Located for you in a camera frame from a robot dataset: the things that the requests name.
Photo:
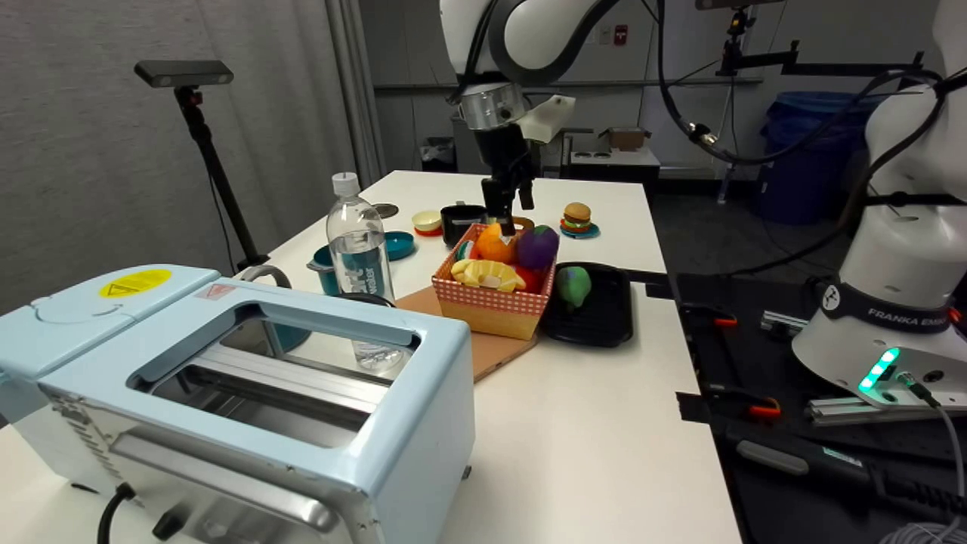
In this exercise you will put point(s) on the teal toy kettle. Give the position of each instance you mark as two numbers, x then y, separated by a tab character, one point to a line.
322	265

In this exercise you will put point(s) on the purple fruit plush toy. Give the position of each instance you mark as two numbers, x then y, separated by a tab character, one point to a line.
537	248

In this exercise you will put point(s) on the orange handled clamp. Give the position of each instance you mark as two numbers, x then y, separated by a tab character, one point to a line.
745	404

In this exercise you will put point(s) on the black plastic tray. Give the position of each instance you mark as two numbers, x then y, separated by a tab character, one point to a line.
604	320

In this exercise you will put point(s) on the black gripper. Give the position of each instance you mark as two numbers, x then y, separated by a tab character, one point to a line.
512	172

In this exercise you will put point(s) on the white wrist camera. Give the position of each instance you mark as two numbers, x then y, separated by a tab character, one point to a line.
548	117

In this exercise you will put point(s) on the blue trash bin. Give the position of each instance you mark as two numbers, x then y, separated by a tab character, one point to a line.
816	134

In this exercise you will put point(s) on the teal toy pot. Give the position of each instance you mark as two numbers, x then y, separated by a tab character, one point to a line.
401	246

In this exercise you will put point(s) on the round metal table grommet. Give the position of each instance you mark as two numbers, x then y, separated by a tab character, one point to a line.
384	210

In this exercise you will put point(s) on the clear plastic water bottle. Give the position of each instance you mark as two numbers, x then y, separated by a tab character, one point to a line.
358	243

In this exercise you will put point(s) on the green pear plush toy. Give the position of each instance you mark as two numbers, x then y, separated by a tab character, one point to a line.
572	284

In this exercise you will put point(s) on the light blue toaster oven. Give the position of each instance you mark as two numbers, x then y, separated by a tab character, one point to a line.
241	413

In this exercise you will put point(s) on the black toy pot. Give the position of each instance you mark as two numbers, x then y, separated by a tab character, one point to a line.
458	218

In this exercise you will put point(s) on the plush burger toy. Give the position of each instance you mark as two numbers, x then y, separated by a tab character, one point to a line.
578	222

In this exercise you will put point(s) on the black camera tripod stand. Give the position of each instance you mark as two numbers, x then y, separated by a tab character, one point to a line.
188	80

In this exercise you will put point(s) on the orange fruit plush toy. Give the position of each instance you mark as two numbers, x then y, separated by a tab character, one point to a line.
492	243

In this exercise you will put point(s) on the brown cardboard mat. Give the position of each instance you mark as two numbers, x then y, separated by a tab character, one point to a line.
489	352

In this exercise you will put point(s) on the red checkered cardboard basket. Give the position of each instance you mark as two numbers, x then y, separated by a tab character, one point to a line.
508	314

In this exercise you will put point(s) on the red plush toy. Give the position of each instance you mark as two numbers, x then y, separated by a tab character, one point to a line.
531	277

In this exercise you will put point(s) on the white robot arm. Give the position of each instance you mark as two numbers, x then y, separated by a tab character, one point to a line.
888	325

